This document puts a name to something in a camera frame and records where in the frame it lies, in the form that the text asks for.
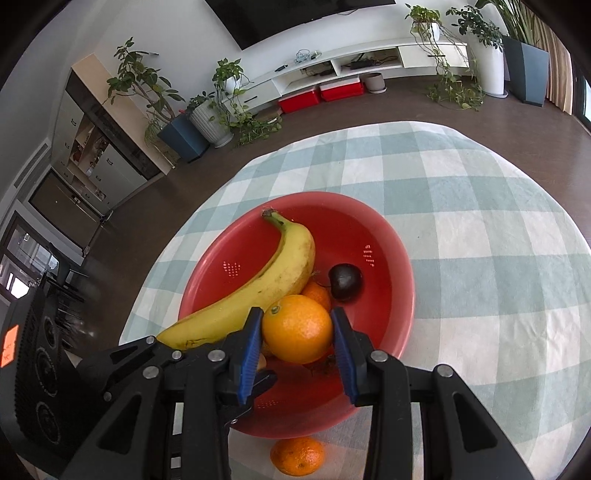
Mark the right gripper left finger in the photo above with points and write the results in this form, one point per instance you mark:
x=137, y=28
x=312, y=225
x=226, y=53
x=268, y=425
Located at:
x=155, y=412

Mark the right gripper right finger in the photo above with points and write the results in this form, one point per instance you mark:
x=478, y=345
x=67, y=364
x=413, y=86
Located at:
x=461, y=440

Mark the wrinkled mandarin orange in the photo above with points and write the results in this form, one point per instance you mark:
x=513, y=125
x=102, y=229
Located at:
x=298, y=457

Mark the smooth orange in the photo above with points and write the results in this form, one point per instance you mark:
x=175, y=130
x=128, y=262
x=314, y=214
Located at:
x=296, y=329

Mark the dark plum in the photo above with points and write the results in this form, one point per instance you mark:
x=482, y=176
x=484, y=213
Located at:
x=345, y=282

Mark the large yellow banana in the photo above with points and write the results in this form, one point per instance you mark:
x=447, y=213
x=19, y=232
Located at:
x=286, y=273

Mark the checkered green white tablecloth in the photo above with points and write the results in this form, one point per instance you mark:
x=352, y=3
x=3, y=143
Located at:
x=502, y=272

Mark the orange in bowl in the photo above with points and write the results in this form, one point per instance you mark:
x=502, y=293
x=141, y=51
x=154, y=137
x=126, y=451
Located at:
x=318, y=293

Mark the red plastic colander bowl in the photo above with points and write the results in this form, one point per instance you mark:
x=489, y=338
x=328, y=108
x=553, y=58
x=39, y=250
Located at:
x=308, y=399

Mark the wooden display cabinet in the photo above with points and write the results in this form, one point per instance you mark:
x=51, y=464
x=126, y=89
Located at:
x=98, y=147

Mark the plant in dark blue pot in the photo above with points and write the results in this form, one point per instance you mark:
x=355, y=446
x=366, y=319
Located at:
x=168, y=131

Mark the plant in ribbed white pot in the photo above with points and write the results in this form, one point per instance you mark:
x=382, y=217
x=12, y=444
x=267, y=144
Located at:
x=205, y=114

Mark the vine plant on console end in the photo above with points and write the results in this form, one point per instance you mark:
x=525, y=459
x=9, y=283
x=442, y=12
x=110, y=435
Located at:
x=227, y=81

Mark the red storage box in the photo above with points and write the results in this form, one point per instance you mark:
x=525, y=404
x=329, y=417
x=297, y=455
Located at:
x=341, y=89
x=300, y=100

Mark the trailing vine plant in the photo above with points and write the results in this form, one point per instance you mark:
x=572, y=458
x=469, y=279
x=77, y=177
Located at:
x=429, y=32

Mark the beige curtain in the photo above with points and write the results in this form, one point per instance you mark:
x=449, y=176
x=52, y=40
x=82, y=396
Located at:
x=560, y=90

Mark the small round grey pot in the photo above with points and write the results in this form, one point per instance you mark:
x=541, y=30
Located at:
x=375, y=83

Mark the white tv console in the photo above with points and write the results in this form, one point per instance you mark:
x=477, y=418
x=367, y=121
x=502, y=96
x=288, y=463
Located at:
x=393, y=58

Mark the black wall television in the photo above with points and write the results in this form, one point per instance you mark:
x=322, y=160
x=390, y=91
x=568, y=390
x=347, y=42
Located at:
x=252, y=21

